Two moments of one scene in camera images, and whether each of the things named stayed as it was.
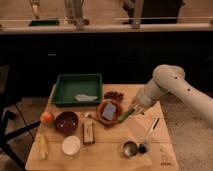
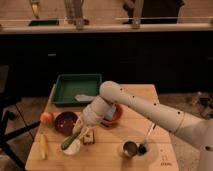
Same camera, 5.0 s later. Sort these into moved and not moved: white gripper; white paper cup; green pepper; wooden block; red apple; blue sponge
Moved: green pepper; white gripper
Not moved: white paper cup; wooden block; blue sponge; red apple
